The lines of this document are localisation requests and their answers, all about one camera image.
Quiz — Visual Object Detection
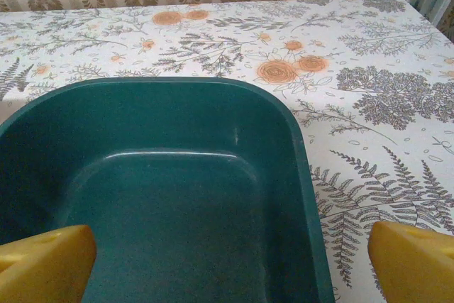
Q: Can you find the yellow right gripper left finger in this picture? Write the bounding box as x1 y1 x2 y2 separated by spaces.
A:
0 224 97 303

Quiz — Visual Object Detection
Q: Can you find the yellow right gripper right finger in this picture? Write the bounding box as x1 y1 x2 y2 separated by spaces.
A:
367 220 454 303

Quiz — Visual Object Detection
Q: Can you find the dark green plastic bin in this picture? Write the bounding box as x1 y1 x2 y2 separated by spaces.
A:
0 76 337 303

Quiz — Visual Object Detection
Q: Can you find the floral tablecloth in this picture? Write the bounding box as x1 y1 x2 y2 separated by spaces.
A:
0 0 454 303

